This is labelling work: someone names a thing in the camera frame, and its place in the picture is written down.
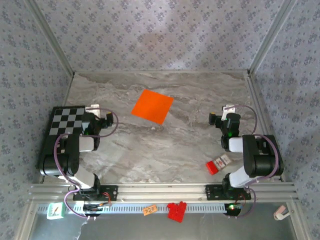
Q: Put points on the red toy brick block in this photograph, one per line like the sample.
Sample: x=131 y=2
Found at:
x=177 y=212

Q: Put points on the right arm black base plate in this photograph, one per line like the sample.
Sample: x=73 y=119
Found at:
x=212 y=192

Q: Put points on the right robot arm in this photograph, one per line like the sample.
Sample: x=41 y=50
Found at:
x=260 y=160

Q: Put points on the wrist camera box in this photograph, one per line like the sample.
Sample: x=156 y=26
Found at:
x=227 y=109
x=93 y=108

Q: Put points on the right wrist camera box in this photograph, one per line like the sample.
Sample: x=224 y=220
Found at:
x=227 y=109

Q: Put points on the orange square paper sheet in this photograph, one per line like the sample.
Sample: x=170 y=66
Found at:
x=152 y=106

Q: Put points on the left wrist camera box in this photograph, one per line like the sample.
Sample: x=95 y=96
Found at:
x=93 y=108

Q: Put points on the black grey checkerboard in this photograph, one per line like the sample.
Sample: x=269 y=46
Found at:
x=67 y=120

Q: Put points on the long aluminium base rail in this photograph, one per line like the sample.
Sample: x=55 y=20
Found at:
x=160 y=192

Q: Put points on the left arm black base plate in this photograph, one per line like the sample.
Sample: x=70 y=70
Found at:
x=113 y=192

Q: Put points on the aluminium frame post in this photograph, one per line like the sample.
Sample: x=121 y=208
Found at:
x=51 y=37
x=271 y=37

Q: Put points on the red and white small box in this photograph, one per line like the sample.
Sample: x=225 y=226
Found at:
x=212 y=168

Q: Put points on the grey metal sheet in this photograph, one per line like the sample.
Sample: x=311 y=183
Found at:
x=175 y=230

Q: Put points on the pink plastic hook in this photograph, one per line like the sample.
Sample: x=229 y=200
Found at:
x=280 y=213

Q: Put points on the aluminium side rail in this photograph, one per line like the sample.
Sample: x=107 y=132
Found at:
x=257 y=100
x=68 y=92

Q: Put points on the orange paper tag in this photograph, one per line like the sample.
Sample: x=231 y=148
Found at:
x=150 y=210

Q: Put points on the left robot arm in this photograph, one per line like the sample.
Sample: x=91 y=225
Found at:
x=57 y=165

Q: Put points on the green white card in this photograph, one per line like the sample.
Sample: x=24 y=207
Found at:
x=55 y=211

